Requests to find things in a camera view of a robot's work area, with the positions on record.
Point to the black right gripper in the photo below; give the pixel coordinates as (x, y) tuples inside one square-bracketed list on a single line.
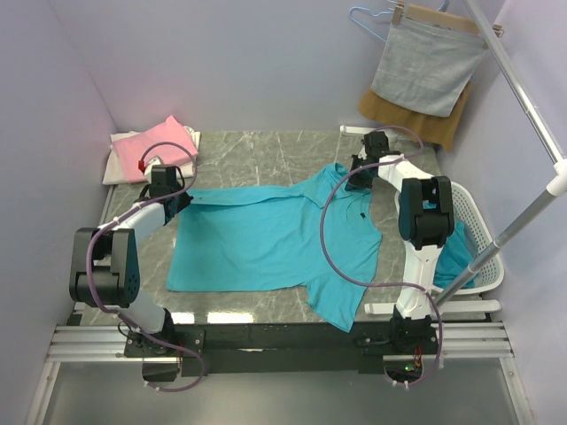
[(353, 183)]

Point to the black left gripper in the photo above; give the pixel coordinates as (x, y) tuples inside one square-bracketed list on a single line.
[(185, 199)]

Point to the teal t shirt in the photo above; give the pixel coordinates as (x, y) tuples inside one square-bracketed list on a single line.
[(314, 234)]

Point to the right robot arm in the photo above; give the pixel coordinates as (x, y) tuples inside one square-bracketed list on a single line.
[(424, 204)]

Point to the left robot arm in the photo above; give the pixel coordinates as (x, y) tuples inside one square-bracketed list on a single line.
[(105, 272)]

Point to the teal shirts in basket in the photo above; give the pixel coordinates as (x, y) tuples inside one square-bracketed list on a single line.
[(459, 250)]

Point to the white rack base foot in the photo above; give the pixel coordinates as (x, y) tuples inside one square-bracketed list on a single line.
[(393, 135)]

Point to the folded pink t shirt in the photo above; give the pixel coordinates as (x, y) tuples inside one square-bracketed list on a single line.
[(153, 148)]

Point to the folded white t shirt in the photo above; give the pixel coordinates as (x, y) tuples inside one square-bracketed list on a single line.
[(116, 170)]

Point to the brown hanging cloth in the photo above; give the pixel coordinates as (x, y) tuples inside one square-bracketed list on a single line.
[(432, 129)]

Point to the grey hanging cloth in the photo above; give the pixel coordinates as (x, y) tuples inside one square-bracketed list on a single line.
[(425, 68)]

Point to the wooden clip hanger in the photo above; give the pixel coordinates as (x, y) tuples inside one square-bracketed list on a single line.
[(433, 17)]

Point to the white laundry basket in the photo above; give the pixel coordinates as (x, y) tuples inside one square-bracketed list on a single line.
[(491, 275)]

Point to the silver clothes rack pole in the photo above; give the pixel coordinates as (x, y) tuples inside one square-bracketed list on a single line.
[(499, 158)]

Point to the white rack front foot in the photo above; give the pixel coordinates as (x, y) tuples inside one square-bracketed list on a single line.
[(466, 306)]

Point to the black base beam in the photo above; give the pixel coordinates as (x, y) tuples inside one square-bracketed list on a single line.
[(290, 347)]

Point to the blue wire hanger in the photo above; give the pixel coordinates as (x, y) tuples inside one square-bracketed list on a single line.
[(368, 21)]

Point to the aluminium rail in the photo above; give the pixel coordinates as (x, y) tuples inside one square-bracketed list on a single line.
[(98, 344)]

